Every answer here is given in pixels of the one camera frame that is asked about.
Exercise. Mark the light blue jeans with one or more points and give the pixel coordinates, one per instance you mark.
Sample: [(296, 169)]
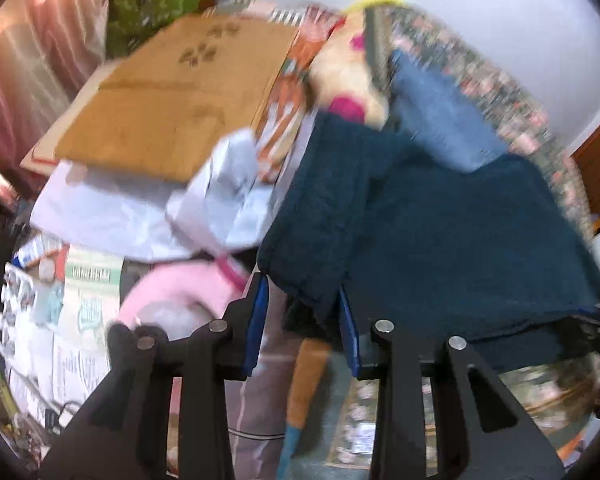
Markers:
[(440, 115)]

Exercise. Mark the white plastic bag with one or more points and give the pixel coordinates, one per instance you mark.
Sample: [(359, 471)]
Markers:
[(170, 205)]

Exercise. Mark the dark teal towel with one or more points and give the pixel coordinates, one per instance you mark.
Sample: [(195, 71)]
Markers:
[(430, 240)]

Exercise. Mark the floral patterned bedsheet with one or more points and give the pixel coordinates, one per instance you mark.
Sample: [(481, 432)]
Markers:
[(505, 100)]

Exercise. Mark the orange printed cloth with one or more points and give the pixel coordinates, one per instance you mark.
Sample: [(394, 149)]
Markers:
[(285, 110)]

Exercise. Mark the green patterned bag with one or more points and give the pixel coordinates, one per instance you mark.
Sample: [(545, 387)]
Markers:
[(155, 5)]

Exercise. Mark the pink curtain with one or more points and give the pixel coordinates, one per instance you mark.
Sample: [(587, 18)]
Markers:
[(35, 70)]

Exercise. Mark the flat brown cardboard box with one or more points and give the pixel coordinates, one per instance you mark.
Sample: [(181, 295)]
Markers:
[(180, 95)]

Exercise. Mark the green and white printed paper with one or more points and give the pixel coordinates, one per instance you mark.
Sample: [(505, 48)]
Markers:
[(87, 290)]

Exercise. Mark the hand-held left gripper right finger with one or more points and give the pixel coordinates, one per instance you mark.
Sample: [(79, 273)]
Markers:
[(347, 330)]

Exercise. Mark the cream and pink cloth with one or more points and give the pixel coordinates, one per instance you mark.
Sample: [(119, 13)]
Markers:
[(350, 75)]

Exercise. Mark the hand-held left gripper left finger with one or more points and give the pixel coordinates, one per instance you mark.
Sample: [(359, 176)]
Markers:
[(261, 310)]

